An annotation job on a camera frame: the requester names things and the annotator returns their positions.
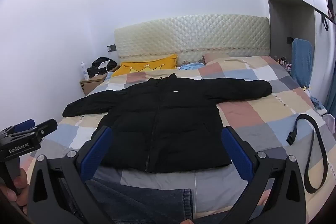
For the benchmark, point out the black puffer jacket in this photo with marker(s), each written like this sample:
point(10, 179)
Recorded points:
point(168, 121)

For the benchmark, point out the wooden nightstand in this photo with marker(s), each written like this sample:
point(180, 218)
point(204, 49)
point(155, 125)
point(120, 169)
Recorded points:
point(93, 82)

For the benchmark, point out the light blue cloth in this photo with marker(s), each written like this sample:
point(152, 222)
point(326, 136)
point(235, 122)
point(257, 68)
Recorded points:
point(191, 66)

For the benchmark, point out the white tablet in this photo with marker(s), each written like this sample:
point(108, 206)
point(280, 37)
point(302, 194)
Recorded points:
point(103, 64)

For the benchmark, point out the pile of light clothes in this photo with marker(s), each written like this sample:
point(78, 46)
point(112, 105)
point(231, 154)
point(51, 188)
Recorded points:
point(316, 102)

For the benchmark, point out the checkered bed quilt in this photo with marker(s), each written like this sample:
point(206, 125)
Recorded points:
point(265, 113)

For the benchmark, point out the blue towel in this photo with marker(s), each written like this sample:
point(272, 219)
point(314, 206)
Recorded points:
point(302, 64)

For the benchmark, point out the black clothes hanger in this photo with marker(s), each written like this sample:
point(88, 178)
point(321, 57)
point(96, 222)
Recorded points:
point(325, 22)

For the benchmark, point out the grey wall socket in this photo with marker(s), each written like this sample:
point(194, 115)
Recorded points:
point(111, 48)

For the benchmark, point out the person's blue jeans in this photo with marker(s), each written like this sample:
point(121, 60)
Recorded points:
point(147, 197)

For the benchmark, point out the white spray bottle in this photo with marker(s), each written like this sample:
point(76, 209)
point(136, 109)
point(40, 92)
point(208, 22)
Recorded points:
point(84, 71)

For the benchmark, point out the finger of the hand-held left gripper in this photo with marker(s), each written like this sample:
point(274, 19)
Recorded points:
point(25, 124)
point(47, 126)

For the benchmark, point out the black bag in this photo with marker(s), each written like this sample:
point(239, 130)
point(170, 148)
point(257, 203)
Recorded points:
point(98, 70)

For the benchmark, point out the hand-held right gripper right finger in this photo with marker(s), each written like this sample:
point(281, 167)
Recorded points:
point(237, 151)

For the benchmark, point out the pink pillow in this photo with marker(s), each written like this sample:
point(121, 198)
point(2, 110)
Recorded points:
point(218, 57)

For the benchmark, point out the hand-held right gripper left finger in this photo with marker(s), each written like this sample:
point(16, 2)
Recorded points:
point(96, 151)

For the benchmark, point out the yellow crown pillow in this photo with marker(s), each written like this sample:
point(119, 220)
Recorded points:
point(147, 65)

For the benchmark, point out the dark wall switch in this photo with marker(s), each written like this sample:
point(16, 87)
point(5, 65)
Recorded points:
point(289, 40)

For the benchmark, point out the cream quilted headboard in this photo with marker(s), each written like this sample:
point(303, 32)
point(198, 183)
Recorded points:
point(194, 35)

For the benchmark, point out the person's left hand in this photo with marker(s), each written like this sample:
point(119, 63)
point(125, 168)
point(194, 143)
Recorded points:
point(21, 187)

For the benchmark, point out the black belt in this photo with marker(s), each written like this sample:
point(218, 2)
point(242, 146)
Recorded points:
point(321, 145)

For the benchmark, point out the group of small bottles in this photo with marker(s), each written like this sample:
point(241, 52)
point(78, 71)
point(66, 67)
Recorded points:
point(282, 60)

